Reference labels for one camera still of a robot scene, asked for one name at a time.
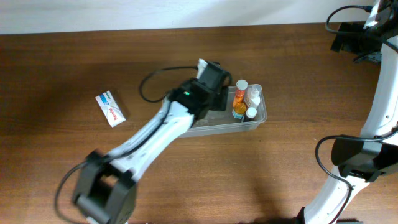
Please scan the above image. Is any small jar gold lid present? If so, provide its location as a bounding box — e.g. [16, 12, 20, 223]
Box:
[232, 102, 247, 119]

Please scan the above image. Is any white Panadol box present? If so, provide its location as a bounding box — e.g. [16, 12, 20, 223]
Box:
[95, 91, 126, 128]

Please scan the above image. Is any white calamine spray bottle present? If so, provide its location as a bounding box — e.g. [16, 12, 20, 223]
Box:
[244, 84, 262, 108]

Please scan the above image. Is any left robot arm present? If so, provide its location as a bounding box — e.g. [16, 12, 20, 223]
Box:
[72, 60, 232, 224]

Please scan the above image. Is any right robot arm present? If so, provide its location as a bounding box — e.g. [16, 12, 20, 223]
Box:
[294, 0, 397, 223]

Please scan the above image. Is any clear plastic container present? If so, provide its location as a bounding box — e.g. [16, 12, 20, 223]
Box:
[180, 84, 267, 138]

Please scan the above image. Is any orange tablet tube white cap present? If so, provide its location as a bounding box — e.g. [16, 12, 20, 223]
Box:
[232, 80, 248, 108]

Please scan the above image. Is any dark brown syrup bottle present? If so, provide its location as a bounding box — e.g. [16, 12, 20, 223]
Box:
[243, 107, 257, 122]

